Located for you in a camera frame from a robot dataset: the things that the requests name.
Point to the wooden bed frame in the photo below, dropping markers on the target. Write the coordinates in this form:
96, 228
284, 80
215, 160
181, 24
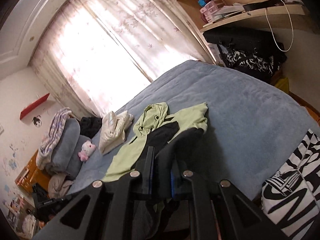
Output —
310, 112

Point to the small blue box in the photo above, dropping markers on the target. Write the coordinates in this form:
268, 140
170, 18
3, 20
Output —
202, 1

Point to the small blue pillow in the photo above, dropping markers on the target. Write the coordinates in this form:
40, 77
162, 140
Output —
75, 165

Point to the yellow bag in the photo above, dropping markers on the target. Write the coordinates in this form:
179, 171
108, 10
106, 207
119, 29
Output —
281, 85

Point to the pink storage drawers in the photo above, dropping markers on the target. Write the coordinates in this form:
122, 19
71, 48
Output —
211, 11

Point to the red wall shelf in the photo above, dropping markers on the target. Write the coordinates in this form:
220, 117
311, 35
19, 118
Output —
35, 105

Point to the beige crumpled cloth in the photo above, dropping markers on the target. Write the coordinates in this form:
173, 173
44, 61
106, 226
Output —
58, 185

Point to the blue wall stickers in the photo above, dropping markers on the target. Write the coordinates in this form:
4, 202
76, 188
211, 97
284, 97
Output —
11, 165

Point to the white printed box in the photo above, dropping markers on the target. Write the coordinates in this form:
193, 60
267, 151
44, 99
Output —
215, 52

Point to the green and black hooded jacket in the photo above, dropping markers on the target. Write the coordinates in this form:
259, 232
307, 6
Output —
125, 155

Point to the black white printed cloth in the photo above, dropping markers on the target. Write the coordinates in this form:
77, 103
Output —
287, 192

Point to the black fuzzy cloth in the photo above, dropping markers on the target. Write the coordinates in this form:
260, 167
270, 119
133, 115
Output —
90, 127

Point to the folded cream puffer jacket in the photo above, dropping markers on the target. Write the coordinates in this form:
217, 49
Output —
110, 135

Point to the purple floral blanket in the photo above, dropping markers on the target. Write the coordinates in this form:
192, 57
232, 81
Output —
53, 130

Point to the black and white wall sticker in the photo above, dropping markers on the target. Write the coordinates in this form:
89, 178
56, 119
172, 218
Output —
37, 122

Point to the pink and white plush cat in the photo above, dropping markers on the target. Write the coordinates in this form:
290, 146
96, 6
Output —
86, 150

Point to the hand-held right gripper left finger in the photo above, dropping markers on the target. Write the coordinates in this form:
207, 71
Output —
150, 175

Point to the curved wooden desk shelf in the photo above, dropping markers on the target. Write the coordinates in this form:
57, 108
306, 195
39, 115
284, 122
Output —
252, 17

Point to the white leaf print curtain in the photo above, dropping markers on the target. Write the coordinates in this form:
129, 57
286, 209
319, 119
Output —
140, 22
82, 62

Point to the black clothes pile under desk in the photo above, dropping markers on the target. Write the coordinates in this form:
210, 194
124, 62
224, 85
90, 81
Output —
245, 37

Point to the black keyboard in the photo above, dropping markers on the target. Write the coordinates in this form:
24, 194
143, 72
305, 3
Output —
262, 5

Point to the stack of white papers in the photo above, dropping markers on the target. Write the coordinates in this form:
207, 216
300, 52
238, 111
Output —
230, 10

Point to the orange wooden nightstand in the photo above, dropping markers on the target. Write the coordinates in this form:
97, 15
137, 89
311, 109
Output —
37, 172

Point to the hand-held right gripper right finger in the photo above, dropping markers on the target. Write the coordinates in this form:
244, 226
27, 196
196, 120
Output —
176, 185

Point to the black white patterned garment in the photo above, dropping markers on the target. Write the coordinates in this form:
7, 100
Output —
250, 63

